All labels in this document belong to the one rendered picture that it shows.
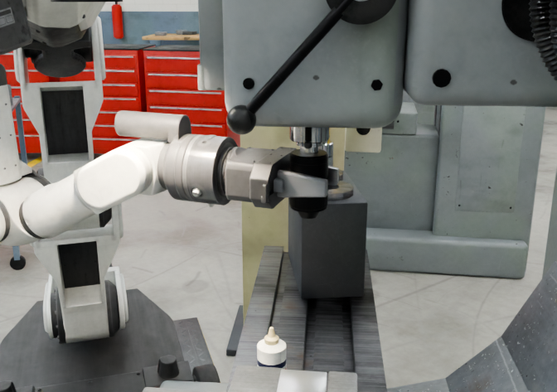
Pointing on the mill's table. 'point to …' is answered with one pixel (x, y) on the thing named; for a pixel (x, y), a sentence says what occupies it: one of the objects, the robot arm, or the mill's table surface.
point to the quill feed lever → (355, 1)
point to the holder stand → (331, 244)
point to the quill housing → (312, 112)
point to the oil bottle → (271, 351)
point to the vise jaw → (255, 379)
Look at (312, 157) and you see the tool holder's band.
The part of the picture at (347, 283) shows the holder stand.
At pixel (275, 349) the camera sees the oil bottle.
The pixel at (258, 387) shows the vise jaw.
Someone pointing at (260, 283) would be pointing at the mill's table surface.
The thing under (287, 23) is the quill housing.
